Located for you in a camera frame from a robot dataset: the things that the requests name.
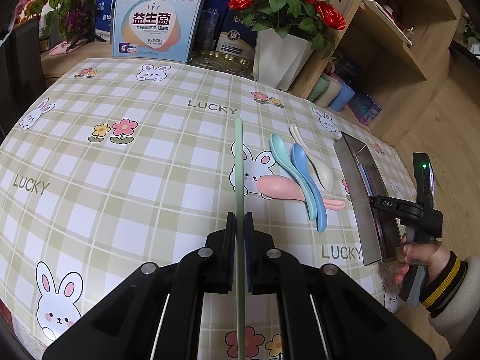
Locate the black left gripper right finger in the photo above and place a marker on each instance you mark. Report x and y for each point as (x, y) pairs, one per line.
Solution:
(323, 312)

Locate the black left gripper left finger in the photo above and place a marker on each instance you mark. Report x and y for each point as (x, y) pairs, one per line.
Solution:
(154, 313)

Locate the stainless steel utensil tray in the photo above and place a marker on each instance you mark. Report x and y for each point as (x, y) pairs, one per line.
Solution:
(378, 231)

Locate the blue chopstick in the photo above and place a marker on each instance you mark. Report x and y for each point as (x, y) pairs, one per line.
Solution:
(367, 184)

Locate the white forearm sleeve striped cuff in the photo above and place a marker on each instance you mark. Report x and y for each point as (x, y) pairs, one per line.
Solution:
(452, 299)

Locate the person right hand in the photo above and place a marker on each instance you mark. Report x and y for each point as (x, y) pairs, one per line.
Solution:
(434, 257)

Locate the cream white spoon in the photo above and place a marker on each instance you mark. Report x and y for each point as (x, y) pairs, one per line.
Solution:
(323, 171)

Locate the purple box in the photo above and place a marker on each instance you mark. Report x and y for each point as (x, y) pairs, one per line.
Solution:
(364, 108)

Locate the pink spoon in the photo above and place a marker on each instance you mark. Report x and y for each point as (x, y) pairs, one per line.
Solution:
(280, 188)

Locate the blue spoon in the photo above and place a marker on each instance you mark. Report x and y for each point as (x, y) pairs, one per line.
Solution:
(299, 159)

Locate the blue cup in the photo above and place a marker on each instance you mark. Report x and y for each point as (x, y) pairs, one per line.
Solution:
(341, 100)

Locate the beige cup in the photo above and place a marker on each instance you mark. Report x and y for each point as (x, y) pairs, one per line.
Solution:
(332, 91)

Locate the plaid bunny tablecloth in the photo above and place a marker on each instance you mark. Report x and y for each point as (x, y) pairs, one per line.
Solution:
(108, 170)

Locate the teal spoon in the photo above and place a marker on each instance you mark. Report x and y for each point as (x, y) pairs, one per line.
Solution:
(282, 157)

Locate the green cup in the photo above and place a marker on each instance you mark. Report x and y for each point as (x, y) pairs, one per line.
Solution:
(320, 87)

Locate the wooden shelf unit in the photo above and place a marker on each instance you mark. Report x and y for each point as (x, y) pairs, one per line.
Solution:
(403, 79)

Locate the white flower vase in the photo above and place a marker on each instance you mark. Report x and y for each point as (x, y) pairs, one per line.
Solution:
(278, 61)

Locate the red rose bouquet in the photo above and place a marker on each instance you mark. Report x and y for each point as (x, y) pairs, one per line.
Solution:
(315, 21)

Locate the dark blue product box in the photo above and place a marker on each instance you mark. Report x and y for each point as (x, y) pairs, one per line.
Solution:
(220, 29)

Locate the probiotic box light blue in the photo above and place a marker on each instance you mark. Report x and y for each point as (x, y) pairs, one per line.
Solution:
(155, 29)

